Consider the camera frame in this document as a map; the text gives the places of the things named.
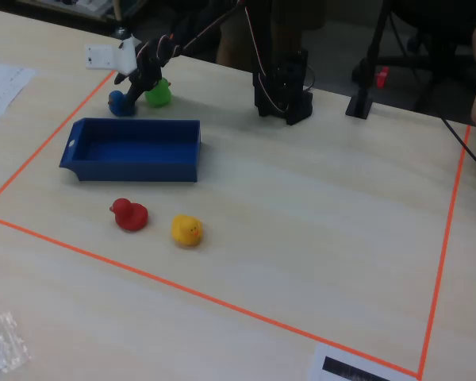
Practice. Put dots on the clear plastic bag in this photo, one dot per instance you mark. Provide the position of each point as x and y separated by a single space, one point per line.
2 347

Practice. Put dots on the red rubber duck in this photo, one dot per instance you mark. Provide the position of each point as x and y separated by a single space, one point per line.
130 216

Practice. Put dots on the small red object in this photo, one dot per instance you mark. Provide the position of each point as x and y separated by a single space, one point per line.
382 77

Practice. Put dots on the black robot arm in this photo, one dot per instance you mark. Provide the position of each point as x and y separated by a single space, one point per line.
285 91

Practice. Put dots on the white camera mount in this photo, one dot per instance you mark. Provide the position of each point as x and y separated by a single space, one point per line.
111 55

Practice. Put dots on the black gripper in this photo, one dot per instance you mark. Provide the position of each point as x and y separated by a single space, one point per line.
142 81

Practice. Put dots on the blue rubber duck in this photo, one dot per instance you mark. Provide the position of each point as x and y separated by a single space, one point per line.
117 105

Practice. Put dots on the black camera stand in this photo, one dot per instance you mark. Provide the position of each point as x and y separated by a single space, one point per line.
361 101

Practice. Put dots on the green rubber duck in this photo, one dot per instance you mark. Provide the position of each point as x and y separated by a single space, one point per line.
159 97

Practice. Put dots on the yellow rubber duck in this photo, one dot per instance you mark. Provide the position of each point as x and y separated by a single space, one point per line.
186 231

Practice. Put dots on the orange tape line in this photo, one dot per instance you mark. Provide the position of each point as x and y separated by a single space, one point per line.
59 125
198 294
444 246

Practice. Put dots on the blue plastic box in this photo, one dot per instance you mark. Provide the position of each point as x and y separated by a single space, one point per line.
135 151

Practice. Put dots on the white label with black bar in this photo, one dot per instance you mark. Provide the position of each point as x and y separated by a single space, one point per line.
353 367

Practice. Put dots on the black office chair base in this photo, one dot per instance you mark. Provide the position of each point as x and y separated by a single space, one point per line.
416 59

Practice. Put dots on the white printed paper sheet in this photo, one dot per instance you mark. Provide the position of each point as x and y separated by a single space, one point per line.
2 89

